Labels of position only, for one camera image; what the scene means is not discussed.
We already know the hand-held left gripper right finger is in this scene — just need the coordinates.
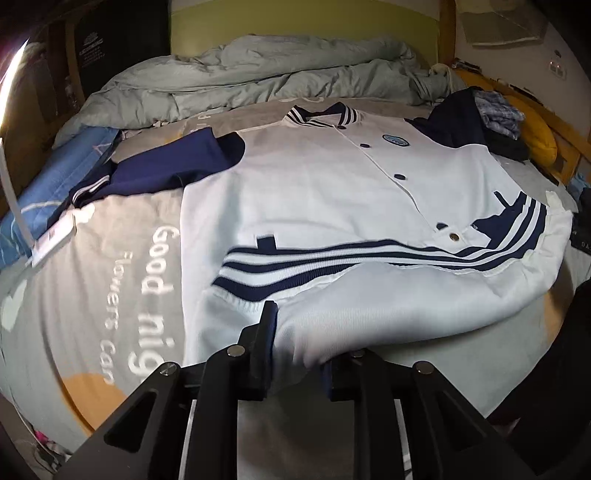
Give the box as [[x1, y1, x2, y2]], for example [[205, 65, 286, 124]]
[[323, 348, 541, 480]]

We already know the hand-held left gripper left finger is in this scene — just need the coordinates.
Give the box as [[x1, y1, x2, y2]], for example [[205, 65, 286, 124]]
[[55, 300, 280, 480]]

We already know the white and navy jacket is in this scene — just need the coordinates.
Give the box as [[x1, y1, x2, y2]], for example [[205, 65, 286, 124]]
[[69, 88, 573, 370]]

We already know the yellow pillow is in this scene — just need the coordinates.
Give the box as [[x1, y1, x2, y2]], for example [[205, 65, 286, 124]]
[[457, 69, 559, 167]]

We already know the black padded jacket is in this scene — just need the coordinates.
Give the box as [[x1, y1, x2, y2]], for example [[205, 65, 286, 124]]
[[489, 131, 529, 162]]

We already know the person's dark clothing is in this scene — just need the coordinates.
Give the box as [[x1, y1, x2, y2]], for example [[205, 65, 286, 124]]
[[487, 272, 591, 439]]

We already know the blue plaid shirt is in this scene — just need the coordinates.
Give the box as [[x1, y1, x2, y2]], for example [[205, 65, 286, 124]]
[[475, 90, 525, 139]]

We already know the checked pastel curtain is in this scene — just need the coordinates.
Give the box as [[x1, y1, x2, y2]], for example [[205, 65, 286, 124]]
[[455, 0, 550, 47]]

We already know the white hang tag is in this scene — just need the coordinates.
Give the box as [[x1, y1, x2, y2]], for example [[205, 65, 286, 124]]
[[32, 208, 95, 268]]

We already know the blue pillow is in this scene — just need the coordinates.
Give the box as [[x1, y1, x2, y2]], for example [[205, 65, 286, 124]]
[[0, 127, 123, 268]]

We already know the grey-green duvet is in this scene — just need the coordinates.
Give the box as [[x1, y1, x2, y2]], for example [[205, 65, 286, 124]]
[[53, 34, 467, 148]]

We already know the dark hanging cloth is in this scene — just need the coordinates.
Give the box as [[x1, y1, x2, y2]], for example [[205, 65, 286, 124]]
[[69, 0, 171, 93]]

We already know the wooden bed frame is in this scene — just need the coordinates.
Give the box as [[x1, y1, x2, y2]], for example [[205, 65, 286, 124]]
[[438, 0, 583, 185]]

